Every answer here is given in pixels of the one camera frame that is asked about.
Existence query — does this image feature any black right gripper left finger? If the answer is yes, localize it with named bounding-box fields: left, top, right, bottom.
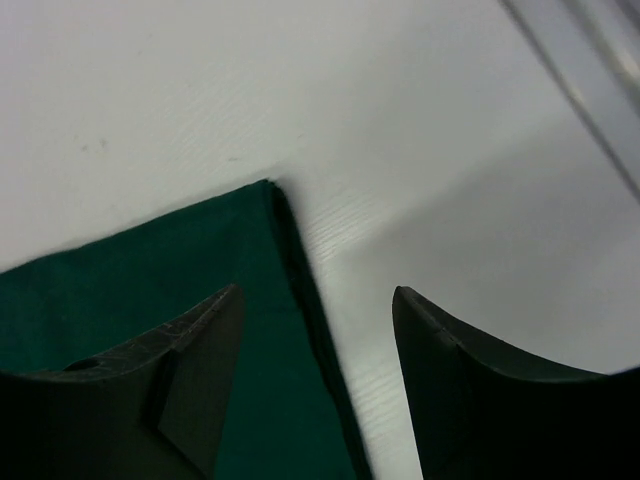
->
left=1, top=285, right=245, bottom=479

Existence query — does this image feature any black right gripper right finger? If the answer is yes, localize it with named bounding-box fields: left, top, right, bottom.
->
left=392, top=286, right=639, bottom=479

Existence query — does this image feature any dark green surgical cloth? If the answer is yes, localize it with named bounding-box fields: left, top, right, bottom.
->
left=1, top=180, right=371, bottom=479

